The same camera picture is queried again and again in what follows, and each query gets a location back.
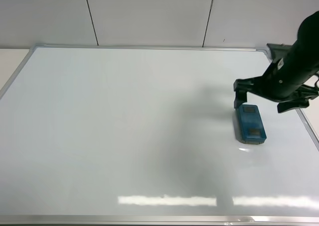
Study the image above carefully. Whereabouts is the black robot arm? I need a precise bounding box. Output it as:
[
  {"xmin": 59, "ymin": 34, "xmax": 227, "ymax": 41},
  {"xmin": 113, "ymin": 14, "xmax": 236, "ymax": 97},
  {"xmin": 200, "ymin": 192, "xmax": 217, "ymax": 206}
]
[{"xmin": 233, "ymin": 12, "xmax": 319, "ymax": 113}]

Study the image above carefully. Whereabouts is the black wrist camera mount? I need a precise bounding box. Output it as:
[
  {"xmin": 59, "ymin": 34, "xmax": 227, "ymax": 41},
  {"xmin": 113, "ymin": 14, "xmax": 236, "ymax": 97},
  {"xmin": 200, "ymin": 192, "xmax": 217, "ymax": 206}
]
[{"xmin": 266, "ymin": 43, "xmax": 292, "ymax": 62}]

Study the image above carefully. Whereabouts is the white whiteboard with aluminium frame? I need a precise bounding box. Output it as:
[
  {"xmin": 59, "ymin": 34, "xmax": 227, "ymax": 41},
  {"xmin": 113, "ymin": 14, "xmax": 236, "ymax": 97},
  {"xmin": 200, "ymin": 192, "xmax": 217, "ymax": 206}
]
[{"xmin": 0, "ymin": 46, "xmax": 319, "ymax": 226}]

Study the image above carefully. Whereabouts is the blue board eraser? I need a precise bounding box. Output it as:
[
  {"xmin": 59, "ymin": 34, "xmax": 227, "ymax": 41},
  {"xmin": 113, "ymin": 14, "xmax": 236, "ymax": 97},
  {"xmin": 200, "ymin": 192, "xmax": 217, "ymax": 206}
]
[{"xmin": 235, "ymin": 105, "xmax": 267, "ymax": 144}]

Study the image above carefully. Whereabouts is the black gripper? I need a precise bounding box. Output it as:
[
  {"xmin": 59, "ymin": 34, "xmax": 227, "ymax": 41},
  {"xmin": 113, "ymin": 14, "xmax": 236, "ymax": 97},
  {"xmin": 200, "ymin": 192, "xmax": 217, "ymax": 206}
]
[{"xmin": 233, "ymin": 59, "xmax": 319, "ymax": 113}]

